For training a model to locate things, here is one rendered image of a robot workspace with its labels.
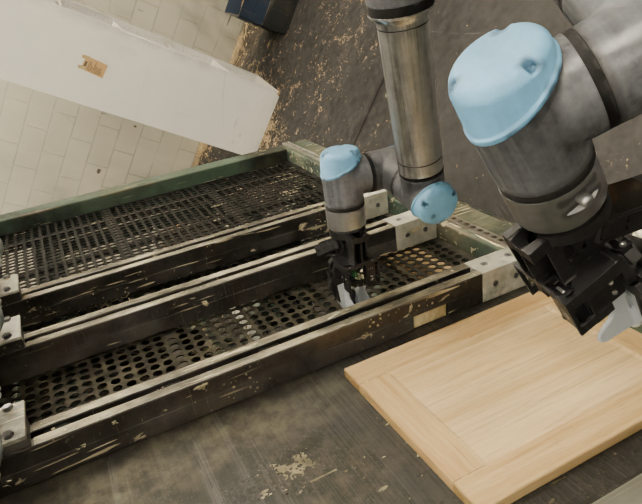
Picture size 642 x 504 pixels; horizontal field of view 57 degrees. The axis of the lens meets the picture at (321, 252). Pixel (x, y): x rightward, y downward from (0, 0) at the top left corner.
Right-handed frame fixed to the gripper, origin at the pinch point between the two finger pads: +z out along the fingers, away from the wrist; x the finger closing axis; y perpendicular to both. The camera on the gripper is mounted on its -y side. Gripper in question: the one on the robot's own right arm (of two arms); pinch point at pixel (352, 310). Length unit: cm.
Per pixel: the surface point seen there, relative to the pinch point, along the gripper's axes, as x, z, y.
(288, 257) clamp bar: -3.8, -4.6, -23.3
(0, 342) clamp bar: -66, -8, -19
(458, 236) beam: 37.9, -0.8, -13.0
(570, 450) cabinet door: 6, 0, 52
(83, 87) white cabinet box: -13, -9, -361
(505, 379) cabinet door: 10.3, 0.4, 34.6
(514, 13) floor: 162, -35, -129
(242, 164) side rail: 18, 0, -121
